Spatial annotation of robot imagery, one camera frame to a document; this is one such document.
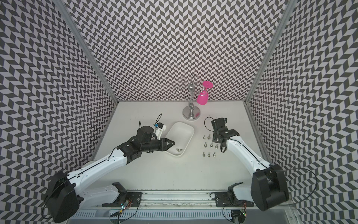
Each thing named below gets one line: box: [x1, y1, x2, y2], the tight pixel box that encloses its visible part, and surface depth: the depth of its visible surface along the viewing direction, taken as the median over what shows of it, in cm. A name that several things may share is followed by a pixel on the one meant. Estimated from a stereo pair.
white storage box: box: [165, 121, 195, 157], surface depth 96 cm
